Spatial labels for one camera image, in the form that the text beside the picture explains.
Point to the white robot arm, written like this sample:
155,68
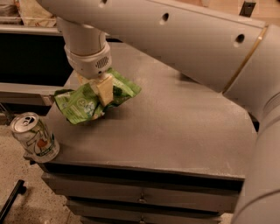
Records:
236,56

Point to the top drawer with knob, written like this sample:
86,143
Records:
92,188

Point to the drawer with knob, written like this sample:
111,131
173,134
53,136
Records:
123,214
92,188

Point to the grey drawer cabinet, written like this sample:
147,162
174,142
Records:
176,135

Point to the grey metal bracket right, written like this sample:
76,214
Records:
247,9

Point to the green rice chip bag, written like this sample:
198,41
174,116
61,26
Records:
82,105

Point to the grey bench left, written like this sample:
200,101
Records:
27,94

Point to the black bar lower left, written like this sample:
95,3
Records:
19,188

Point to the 7up soda can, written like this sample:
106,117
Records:
35,137

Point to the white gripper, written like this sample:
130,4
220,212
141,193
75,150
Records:
91,65

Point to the cream bag on shelf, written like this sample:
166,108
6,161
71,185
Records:
34,14

